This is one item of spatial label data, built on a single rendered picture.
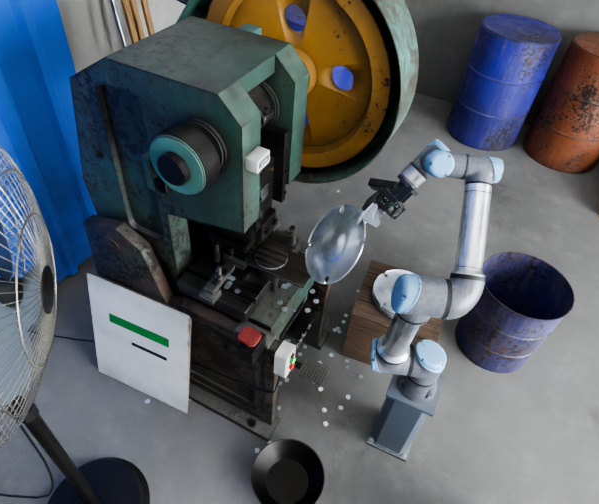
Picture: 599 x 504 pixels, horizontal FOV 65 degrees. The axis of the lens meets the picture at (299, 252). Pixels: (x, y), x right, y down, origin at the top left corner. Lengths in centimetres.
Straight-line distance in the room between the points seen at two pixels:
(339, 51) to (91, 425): 184
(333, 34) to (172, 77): 59
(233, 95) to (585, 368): 232
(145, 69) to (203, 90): 19
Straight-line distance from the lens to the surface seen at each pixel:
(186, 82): 130
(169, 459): 224
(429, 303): 137
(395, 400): 190
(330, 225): 169
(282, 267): 175
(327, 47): 169
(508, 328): 238
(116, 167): 169
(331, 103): 176
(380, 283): 230
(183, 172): 124
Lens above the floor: 207
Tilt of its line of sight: 45 degrees down
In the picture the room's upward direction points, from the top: 6 degrees clockwise
